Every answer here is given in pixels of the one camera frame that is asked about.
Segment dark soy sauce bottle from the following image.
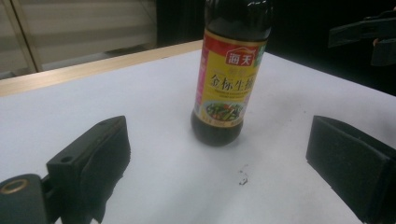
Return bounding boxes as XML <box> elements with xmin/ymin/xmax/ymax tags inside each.
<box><xmin>190</xmin><ymin>0</ymin><xmax>275</xmax><ymax>147</ymax></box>

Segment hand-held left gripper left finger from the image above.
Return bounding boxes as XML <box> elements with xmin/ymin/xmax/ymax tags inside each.
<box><xmin>46</xmin><ymin>115</ymin><xmax>132</xmax><ymax>224</ymax></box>

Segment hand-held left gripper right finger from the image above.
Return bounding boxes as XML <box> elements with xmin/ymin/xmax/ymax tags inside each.
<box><xmin>305</xmin><ymin>115</ymin><xmax>396</xmax><ymax>224</ymax></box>

